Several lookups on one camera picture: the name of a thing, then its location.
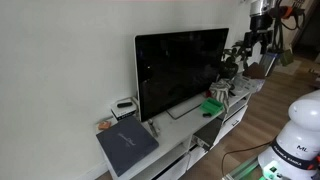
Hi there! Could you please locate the dark blue flat box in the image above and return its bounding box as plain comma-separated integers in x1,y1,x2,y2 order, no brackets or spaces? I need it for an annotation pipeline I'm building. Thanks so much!
96,116,159,176

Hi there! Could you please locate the white purple carton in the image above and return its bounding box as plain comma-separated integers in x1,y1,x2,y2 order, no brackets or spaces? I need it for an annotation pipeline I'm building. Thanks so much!
234,76,265,93

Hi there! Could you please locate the black remote on box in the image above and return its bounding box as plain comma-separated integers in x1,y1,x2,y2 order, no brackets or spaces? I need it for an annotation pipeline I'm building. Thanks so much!
117,102,133,108

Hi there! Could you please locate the silver stick remote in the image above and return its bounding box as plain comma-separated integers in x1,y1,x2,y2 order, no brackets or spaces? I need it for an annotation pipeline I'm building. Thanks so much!
148,119,158,137

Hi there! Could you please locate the potted green plant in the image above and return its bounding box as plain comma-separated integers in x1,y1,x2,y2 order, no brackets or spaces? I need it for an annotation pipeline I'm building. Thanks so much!
219,41,251,80

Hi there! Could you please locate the white tv stand cabinet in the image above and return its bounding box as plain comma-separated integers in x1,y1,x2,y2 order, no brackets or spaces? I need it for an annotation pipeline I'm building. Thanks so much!
101,88,251,180

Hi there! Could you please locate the black flat screen television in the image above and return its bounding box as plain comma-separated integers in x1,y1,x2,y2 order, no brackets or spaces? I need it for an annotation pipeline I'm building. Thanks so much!
134,28,229,121

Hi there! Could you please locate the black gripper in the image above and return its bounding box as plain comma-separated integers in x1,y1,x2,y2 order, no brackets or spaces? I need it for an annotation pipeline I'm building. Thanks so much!
244,30,273,54

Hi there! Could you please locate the green plastic tray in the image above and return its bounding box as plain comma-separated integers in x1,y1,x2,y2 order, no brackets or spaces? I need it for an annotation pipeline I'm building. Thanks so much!
200,98,224,115

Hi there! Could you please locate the brown cardboard box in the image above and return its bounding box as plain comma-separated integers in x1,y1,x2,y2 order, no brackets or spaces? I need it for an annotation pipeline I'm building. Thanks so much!
243,62,265,79

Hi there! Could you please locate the white set-top box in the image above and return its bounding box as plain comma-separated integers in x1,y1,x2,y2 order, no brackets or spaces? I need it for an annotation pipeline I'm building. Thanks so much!
111,99,137,120

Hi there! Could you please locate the striped cloth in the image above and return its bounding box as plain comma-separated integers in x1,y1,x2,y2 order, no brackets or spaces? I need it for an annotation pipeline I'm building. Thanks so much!
209,79,232,111

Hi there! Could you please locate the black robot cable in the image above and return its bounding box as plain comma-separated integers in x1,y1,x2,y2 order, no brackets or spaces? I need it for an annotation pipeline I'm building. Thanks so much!
221,140,273,177

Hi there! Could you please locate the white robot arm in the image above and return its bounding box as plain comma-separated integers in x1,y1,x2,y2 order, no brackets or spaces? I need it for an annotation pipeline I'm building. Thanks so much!
244,0,320,180

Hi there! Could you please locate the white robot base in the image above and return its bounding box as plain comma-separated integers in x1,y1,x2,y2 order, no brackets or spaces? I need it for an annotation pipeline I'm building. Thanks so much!
258,140,320,180

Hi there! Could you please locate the small orange object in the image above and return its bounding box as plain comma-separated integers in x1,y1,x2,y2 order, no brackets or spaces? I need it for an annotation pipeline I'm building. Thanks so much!
98,121,111,130

